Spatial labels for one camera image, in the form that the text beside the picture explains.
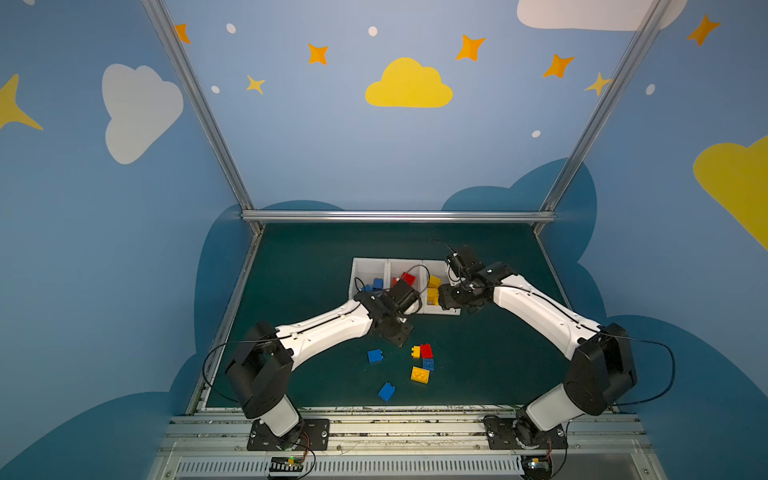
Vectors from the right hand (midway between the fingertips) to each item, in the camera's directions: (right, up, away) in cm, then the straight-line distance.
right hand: (450, 296), depth 86 cm
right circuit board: (+19, -41, -13) cm, 47 cm away
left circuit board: (-44, -40, -13) cm, 61 cm away
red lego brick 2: (-7, -17, +3) cm, 19 cm away
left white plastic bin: (-27, +6, +18) cm, 33 cm away
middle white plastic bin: (-13, +9, -17) cm, 23 cm away
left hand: (-15, -9, -3) cm, 17 cm away
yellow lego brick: (-3, +3, +12) cm, 13 cm away
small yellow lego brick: (-10, -17, +2) cm, 20 cm away
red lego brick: (-11, +4, +19) cm, 22 cm away
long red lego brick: (-17, +3, +15) cm, 23 cm away
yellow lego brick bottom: (-9, -22, -2) cm, 24 cm away
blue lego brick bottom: (-19, -26, -6) cm, 32 cm away
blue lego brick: (-22, -18, 0) cm, 28 cm away
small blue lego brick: (-6, -20, -1) cm, 21 cm away
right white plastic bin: (-7, +9, -14) cm, 18 cm away
